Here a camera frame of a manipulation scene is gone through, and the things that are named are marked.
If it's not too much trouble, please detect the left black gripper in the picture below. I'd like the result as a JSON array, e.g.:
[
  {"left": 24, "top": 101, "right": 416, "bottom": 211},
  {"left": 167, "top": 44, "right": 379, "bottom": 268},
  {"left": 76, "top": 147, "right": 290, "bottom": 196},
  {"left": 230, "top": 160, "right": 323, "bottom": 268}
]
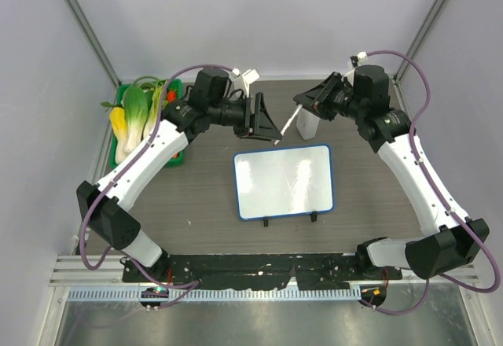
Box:
[{"left": 209, "top": 92, "right": 282, "bottom": 141}]

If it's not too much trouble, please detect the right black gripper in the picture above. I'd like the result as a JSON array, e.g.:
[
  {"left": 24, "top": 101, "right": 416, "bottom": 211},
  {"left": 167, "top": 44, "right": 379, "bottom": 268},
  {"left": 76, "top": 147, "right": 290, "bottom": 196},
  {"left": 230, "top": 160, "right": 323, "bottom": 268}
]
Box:
[{"left": 294, "top": 72, "right": 366, "bottom": 122}]

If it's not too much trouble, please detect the white marker pink cap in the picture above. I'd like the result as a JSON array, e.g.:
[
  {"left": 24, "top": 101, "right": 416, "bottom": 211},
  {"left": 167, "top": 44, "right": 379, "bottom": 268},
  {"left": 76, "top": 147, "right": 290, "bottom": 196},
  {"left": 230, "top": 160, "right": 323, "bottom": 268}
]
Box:
[{"left": 273, "top": 105, "right": 303, "bottom": 146}]

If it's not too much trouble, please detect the blue framed whiteboard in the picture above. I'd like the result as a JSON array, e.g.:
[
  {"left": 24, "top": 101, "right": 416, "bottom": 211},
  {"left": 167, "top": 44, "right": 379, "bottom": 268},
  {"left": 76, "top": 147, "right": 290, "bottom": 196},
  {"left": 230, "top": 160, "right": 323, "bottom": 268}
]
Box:
[{"left": 233, "top": 144, "right": 336, "bottom": 221}]

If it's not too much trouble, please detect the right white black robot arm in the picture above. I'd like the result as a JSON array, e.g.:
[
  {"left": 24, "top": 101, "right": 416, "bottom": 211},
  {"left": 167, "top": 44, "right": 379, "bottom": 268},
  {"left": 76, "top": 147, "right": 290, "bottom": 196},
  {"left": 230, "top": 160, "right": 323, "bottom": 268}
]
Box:
[{"left": 293, "top": 65, "right": 489, "bottom": 279}]

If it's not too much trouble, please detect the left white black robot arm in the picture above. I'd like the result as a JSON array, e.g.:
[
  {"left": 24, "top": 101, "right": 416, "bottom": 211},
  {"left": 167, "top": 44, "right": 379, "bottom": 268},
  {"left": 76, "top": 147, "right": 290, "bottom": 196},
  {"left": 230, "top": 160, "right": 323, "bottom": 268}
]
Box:
[{"left": 76, "top": 64, "right": 281, "bottom": 285}]

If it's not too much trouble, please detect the white bottle grey cap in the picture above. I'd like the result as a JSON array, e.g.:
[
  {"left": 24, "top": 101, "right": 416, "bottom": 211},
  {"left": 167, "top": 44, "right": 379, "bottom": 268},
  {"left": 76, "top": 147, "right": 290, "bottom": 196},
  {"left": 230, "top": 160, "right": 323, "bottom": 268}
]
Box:
[{"left": 296, "top": 109, "right": 320, "bottom": 141}]

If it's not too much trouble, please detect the green plastic basket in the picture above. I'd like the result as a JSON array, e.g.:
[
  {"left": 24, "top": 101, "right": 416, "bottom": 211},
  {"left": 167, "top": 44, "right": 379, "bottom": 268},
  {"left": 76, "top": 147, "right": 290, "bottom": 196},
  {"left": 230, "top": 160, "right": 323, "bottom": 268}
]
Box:
[{"left": 101, "top": 76, "right": 182, "bottom": 169}]

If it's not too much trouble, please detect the small red strawberry toy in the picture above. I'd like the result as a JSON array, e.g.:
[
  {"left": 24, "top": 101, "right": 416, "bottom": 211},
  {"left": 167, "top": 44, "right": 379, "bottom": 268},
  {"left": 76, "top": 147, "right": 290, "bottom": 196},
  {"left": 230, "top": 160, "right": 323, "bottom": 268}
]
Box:
[{"left": 167, "top": 91, "right": 177, "bottom": 102}]

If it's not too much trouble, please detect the pale green celery toy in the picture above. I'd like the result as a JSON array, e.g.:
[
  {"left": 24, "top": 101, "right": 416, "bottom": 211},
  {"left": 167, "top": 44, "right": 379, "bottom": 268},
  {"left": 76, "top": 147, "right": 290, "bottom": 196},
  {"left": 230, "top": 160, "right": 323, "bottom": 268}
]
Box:
[{"left": 142, "top": 81, "right": 167, "bottom": 139}]

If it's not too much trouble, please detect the green bok choy toy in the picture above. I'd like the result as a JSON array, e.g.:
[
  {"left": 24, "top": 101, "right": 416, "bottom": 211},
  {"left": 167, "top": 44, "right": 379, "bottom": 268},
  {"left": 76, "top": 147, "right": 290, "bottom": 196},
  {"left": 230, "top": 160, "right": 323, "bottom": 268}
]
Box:
[{"left": 123, "top": 86, "right": 149, "bottom": 153}]

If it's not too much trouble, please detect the yellow cabbage toy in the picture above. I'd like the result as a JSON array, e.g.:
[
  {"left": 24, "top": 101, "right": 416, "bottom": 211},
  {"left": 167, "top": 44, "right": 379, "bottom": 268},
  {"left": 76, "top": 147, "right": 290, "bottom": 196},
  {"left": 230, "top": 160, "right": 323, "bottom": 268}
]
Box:
[{"left": 109, "top": 107, "right": 127, "bottom": 144}]

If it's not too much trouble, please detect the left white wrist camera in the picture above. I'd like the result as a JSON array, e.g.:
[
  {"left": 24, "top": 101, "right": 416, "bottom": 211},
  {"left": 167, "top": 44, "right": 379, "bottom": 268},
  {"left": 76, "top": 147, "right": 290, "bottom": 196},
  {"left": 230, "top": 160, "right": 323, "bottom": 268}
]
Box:
[{"left": 230, "top": 68, "right": 260, "bottom": 97}]

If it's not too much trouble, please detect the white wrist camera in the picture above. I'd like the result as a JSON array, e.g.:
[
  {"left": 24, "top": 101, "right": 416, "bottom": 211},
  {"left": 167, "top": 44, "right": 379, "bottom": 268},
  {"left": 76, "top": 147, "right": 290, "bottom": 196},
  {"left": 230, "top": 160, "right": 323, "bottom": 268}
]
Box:
[
  {"left": 230, "top": 68, "right": 260, "bottom": 97},
  {"left": 347, "top": 51, "right": 368, "bottom": 75}
]

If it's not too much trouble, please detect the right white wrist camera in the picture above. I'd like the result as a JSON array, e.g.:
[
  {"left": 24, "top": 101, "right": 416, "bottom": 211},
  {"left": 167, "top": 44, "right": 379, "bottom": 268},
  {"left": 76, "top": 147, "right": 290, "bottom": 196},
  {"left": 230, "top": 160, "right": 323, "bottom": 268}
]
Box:
[{"left": 347, "top": 51, "right": 368, "bottom": 75}]

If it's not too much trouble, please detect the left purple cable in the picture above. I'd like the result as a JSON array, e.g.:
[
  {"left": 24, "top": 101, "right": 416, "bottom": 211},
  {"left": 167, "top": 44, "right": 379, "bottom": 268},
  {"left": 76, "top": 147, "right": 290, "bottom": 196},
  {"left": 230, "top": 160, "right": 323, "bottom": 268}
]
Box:
[{"left": 78, "top": 64, "right": 237, "bottom": 310}]

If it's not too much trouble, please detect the purple cable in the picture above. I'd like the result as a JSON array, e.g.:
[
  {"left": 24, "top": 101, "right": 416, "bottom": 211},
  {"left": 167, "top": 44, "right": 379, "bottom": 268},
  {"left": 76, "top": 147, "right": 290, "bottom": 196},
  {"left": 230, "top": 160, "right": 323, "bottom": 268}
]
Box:
[
  {"left": 359, "top": 50, "right": 498, "bottom": 316},
  {"left": 78, "top": 64, "right": 237, "bottom": 310}
]

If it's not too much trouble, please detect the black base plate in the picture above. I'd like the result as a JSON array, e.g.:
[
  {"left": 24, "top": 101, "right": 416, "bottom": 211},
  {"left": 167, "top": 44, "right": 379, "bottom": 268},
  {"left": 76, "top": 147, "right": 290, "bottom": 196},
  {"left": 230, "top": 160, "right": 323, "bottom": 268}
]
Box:
[{"left": 145, "top": 253, "right": 402, "bottom": 291}]

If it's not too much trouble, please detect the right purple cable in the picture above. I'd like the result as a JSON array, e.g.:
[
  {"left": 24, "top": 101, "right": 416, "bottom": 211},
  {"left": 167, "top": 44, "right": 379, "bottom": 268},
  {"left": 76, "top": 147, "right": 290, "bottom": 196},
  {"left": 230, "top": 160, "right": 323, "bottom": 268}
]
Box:
[{"left": 359, "top": 50, "right": 498, "bottom": 316}]

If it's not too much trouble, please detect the aluminium frame rail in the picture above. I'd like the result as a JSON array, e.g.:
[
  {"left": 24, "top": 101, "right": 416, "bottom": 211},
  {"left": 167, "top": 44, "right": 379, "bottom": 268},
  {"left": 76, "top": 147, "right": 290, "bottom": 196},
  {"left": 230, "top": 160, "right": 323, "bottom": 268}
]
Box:
[{"left": 49, "top": 255, "right": 479, "bottom": 287}]

